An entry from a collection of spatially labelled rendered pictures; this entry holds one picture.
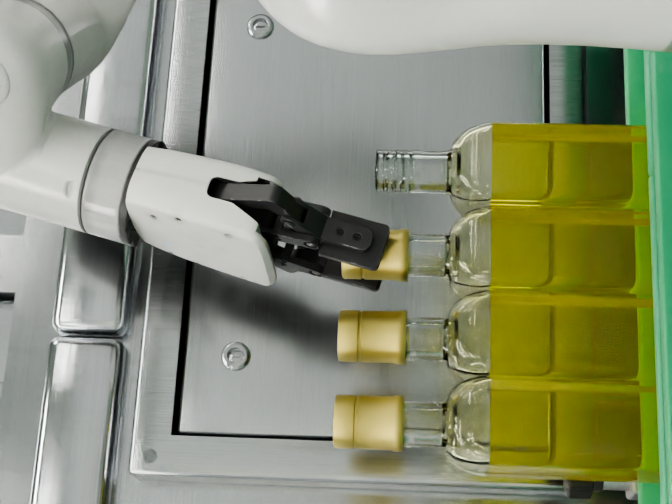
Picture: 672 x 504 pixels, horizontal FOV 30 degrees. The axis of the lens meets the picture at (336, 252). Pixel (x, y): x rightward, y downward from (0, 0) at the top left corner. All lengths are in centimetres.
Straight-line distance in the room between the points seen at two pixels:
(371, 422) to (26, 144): 29
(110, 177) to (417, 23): 46
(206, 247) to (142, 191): 6
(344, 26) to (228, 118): 62
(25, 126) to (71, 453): 26
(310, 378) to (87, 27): 30
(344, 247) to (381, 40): 41
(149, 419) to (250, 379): 8
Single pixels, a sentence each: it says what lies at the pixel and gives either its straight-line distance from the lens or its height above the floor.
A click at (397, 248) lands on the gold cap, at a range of 82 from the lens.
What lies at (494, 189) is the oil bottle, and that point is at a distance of 82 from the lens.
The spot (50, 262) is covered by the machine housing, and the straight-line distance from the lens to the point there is 103.
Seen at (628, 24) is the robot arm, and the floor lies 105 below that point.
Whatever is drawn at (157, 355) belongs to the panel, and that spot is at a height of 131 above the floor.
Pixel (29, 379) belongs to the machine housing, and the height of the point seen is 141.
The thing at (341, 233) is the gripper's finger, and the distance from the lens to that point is 81.
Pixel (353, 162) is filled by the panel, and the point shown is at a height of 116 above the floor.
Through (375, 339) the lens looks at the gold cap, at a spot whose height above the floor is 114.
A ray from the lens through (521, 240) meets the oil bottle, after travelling 82.
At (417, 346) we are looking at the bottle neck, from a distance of 81.
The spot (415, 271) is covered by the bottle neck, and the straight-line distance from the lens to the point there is 83.
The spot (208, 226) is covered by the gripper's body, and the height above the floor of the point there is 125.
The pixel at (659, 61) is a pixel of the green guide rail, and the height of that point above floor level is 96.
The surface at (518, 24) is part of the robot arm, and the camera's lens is 40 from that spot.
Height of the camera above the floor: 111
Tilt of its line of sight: 4 degrees up
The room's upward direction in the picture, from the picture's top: 88 degrees counter-clockwise
